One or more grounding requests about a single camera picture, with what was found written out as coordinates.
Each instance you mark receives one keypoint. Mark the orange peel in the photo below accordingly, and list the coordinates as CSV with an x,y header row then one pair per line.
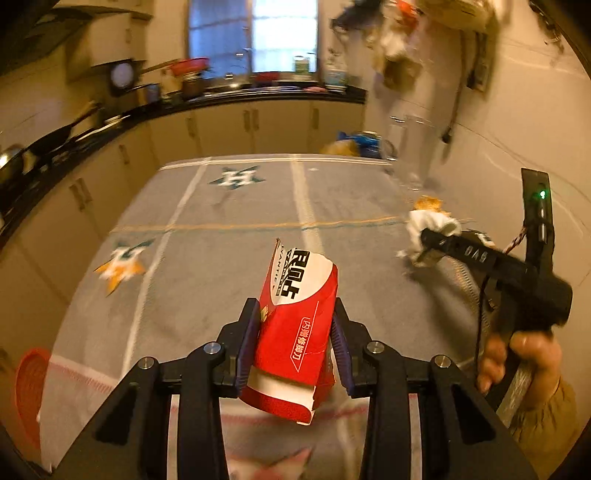
x,y
431,204

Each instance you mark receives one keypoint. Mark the lower kitchen cabinets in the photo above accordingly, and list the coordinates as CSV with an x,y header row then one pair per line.
x,y
61,209

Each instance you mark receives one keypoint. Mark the green detergent bottle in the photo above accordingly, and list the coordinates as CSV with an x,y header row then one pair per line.
x,y
301,65

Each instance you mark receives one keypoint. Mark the red colander bowl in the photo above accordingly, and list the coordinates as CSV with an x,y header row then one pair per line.
x,y
195,65

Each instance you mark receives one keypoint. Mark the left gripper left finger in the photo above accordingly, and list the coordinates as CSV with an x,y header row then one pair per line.
x,y
127,438

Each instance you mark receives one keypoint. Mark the glass beer mug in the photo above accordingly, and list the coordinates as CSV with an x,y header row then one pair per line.
x,y
414,152

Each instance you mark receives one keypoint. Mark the upper wall cabinet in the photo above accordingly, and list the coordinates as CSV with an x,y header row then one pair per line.
x,y
106,40

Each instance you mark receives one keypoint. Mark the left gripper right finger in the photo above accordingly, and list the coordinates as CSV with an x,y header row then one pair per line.
x,y
422,414

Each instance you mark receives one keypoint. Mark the steel wok with lid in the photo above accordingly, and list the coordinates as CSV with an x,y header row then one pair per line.
x,y
12,164

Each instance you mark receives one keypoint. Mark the red mesh trash basket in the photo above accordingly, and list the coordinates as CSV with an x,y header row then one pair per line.
x,y
28,391

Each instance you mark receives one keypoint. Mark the black frying pan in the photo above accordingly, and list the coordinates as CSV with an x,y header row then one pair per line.
x,y
56,139

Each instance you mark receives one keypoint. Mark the red torn paper box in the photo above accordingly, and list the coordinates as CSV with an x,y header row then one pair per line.
x,y
291,373

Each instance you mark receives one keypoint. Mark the grey patterned tablecloth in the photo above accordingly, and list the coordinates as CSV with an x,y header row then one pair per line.
x,y
195,244

